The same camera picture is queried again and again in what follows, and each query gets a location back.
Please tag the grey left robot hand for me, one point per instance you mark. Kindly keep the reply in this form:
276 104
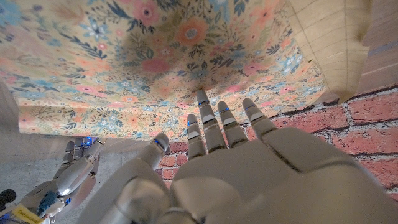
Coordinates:
248 180

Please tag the tan cloth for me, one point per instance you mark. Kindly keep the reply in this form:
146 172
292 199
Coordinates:
140 62

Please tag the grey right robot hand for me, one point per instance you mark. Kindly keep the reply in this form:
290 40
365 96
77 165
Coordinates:
73 177

